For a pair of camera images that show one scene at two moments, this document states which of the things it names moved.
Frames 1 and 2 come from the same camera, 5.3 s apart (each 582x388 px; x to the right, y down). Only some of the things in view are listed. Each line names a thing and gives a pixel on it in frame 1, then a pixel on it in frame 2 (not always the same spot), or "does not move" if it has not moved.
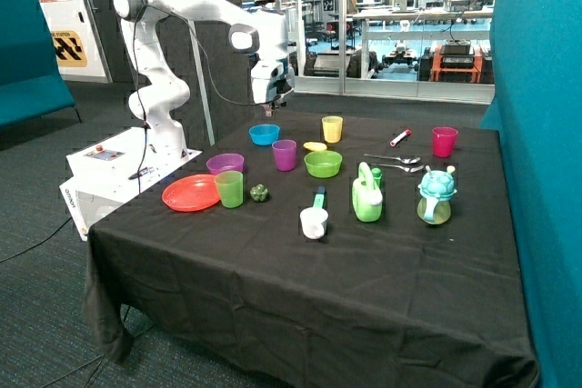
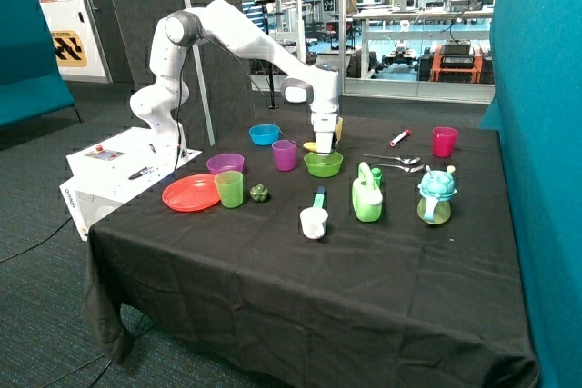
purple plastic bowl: (225, 162) does not move
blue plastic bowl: (265, 134) does not move
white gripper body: (272, 78) → (324, 125)
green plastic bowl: (323, 164) does not move
